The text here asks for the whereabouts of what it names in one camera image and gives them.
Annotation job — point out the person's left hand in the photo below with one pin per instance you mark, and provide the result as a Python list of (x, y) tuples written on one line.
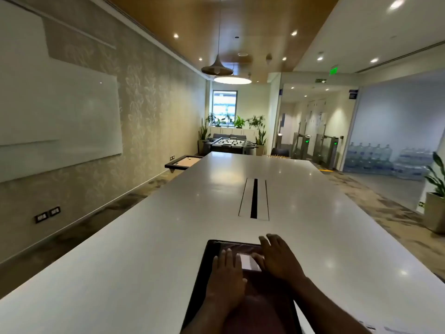
[(226, 281)]

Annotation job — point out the brown zippered folder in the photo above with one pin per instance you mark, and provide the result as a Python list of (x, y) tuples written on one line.
[(267, 299)]

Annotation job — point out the round white ceiling lamp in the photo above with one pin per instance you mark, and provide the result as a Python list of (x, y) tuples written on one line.
[(232, 79)]

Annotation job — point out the low white cabinet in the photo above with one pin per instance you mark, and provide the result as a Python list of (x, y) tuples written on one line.
[(229, 131)]

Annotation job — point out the black foosball table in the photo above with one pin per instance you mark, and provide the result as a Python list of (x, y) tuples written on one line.
[(229, 144)]

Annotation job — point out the person's right hand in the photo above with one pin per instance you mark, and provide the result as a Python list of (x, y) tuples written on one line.
[(278, 260)]

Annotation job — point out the white glass wall whiteboard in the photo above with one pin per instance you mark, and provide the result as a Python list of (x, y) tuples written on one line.
[(62, 114)]

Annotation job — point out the black framed wooden game board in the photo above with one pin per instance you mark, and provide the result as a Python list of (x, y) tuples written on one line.
[(184, 162)]

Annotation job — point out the small green potted plant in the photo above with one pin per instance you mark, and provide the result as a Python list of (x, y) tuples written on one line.
[(239, 122), (210, 119), (228, 119), (220, 122)]

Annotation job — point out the person's right forearm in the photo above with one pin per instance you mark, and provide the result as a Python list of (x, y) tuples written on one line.
[(326, 309)]

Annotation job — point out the brown cone pendant lamp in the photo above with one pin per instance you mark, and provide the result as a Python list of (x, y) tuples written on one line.
[(217, 69)]

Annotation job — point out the printed white paper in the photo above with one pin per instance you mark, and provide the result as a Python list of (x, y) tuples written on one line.
[(366, 326)]

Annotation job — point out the stack of blue water jugs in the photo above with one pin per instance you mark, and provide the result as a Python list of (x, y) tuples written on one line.
[(375, 159)]

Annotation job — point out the bright green exit sign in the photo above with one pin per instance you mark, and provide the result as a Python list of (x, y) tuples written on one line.
[(333, 70)]

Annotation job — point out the black low chair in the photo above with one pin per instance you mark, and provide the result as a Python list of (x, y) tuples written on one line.
[(281, 152)]

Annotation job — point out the bushy palm potted plant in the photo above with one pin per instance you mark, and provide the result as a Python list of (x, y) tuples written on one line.
[(256, 121)]

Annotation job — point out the grey turnstile gate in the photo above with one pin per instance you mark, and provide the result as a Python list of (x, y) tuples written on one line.
[(328, 153), (300, 147)]

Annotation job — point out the window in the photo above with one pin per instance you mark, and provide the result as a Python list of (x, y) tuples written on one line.
[(225, 104)]

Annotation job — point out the large leafy plant beige planter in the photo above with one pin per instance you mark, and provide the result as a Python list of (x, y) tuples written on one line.
[(436, 212)]

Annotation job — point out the small blue wall sign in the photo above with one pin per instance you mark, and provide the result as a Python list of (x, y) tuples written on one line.
[(353, 94)]

